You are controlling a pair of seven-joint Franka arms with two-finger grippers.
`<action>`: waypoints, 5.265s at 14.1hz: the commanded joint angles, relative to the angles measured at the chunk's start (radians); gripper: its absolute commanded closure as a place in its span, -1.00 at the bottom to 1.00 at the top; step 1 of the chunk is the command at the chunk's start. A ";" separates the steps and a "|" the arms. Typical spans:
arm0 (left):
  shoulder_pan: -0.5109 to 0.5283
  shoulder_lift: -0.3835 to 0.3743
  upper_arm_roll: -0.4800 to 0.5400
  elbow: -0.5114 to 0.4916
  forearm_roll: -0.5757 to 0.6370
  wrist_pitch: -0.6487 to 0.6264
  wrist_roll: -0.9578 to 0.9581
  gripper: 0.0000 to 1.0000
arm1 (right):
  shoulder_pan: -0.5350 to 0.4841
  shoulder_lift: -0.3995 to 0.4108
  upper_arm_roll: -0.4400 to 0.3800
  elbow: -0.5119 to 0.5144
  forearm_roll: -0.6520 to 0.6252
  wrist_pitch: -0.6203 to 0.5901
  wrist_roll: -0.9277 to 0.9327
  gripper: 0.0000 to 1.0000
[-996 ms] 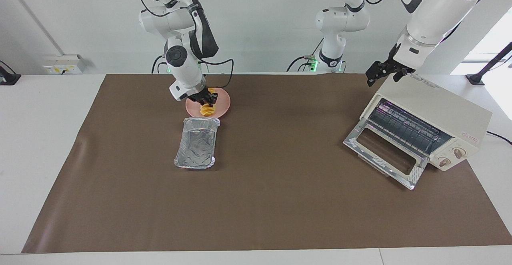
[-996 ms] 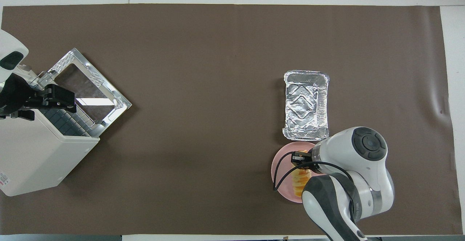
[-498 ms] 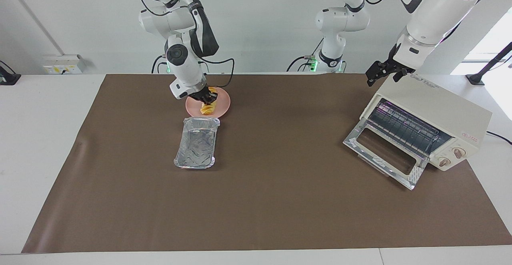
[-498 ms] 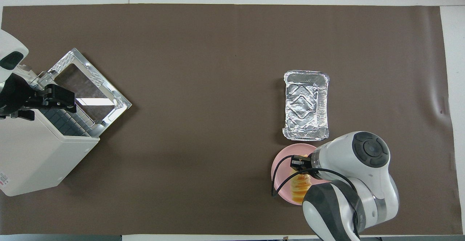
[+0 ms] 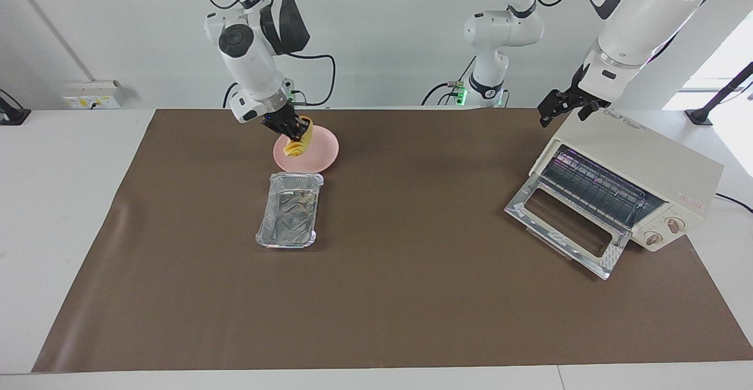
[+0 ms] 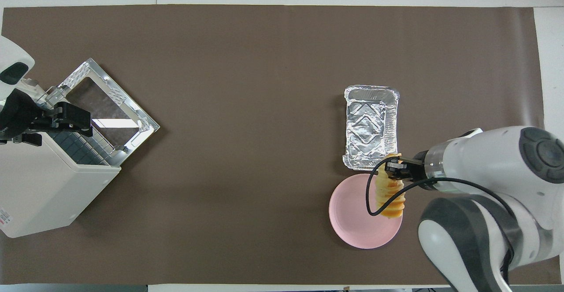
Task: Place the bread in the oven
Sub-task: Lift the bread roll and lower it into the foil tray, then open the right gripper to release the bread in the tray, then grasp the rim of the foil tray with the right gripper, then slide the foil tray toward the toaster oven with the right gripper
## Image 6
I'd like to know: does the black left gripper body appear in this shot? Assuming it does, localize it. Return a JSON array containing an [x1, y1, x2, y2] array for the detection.
[[0, 89, 58, 142]]

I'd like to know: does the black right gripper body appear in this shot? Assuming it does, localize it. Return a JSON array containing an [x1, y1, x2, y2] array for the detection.
[[397, 150, 428, 183]]

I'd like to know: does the yellow twisted bread loaf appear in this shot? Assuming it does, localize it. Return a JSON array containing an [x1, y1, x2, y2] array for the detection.
[[375, 153, 406, 219]]

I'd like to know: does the aluminium foil baking tray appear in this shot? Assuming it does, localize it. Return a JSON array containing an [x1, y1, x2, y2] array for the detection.
[[343, 85, 400, 172]]

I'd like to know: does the glass oven door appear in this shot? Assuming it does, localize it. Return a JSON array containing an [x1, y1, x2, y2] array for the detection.
[[46, 58, 161, 167]]

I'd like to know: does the cream toaster oven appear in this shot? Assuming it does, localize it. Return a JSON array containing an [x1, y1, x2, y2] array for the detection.
[[0, 120, 122, 239]]

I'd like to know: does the pink round plate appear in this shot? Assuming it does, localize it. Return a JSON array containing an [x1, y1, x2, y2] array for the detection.
[[329, 173, 404, 250]]

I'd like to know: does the brown table mat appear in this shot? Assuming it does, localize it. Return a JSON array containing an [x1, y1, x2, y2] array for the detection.
[[0, 4, 557, 286]]

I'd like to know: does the metal oven wire rack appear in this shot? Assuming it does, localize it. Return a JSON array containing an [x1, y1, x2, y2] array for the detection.
[[43, 128, 116, 166]]

